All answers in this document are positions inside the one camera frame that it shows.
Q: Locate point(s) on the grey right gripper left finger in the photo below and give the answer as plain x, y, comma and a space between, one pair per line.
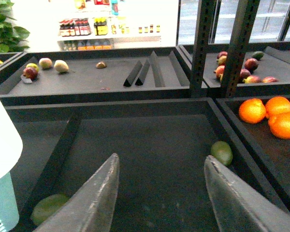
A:
91, 208

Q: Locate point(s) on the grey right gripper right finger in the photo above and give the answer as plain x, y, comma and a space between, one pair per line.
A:
237, 206

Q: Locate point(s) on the green avocado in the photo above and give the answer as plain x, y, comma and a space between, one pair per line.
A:
222, 151
47, 207

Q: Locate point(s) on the light teal plastic basket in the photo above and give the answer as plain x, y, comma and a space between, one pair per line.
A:
10, 151

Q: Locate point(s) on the pale mango fruit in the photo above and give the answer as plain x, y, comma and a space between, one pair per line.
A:
61, 66

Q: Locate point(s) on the black display tray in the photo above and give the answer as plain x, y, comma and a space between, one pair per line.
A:
161, 144
167, 78

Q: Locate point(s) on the orange fruit front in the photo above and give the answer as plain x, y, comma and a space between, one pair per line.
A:
280, 125

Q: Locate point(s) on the orange fruit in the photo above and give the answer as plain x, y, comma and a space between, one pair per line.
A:
280, 125
252, 111
277, 105

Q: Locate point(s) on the orange fruit left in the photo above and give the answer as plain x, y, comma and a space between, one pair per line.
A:
252, 111

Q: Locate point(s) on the orange fruit middle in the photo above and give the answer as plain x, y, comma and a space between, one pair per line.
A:
277, 105

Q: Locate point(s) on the black triangular divider left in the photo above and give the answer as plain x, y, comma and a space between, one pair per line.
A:
133, 74

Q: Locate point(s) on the black triangular divider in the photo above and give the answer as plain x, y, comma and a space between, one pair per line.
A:
143, 73
133, 74

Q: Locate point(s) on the black triangular divider right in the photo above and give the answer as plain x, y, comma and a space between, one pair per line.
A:
143, 73

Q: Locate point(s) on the black rear display tray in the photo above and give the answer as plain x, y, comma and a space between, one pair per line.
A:
167, 78

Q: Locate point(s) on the brown fruit center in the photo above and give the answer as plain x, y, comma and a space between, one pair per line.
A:
101, 65

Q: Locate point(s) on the red apple left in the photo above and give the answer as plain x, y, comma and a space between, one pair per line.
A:
30, 73

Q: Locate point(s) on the shelf of sauce bottles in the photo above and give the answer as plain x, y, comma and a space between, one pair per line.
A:
97, 20

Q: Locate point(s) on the green potted plant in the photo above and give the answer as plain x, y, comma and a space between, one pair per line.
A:
13, 38

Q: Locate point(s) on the black metal upright post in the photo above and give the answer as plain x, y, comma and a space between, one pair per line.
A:
204, 23

